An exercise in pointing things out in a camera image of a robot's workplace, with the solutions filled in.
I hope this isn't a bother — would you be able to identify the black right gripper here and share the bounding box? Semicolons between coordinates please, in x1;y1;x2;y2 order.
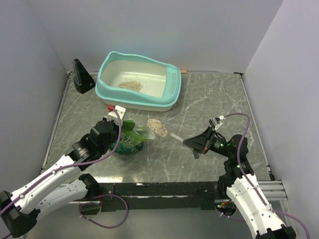
182;125;233;158

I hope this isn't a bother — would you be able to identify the green litter bag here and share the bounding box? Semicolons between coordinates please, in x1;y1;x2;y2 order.
115;119;156;155

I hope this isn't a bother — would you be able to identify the clear plastic scoop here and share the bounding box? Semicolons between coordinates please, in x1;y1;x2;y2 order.
147;119;184;143

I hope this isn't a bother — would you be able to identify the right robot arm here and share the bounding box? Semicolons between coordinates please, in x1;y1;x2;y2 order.
182;127;297;239

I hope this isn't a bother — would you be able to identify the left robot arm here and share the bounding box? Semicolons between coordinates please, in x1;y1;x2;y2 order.
0;118;122;238

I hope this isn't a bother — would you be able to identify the pile of beige litter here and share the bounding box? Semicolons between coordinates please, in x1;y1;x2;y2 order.
117;80;143;92

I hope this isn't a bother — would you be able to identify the teal and white litter box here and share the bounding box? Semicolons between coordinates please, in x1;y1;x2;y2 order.
95;51;181;112

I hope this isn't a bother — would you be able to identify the black triangular stand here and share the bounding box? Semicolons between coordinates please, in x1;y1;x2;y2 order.
72;58;95;94

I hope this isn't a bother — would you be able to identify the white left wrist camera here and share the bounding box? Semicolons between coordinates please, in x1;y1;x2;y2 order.
106;105;126;124

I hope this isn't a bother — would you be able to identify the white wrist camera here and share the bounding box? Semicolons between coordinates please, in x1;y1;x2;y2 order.
209;116;225;131
106;105;126;124

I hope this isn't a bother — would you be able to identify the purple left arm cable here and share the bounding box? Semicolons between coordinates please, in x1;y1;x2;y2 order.
0;107;123;217

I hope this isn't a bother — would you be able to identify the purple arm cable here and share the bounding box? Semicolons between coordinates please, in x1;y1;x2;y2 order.
219;113;311;239
0;107;123;217

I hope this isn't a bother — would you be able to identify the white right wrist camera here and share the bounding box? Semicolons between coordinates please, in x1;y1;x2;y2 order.
209;116;225;131

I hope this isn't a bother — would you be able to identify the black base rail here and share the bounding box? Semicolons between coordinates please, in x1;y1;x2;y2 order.
69;181;247;212

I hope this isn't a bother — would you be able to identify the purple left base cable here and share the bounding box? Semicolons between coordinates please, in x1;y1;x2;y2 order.
78;194;130;228

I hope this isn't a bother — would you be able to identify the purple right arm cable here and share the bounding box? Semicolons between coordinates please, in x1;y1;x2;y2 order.
219;113;311;239

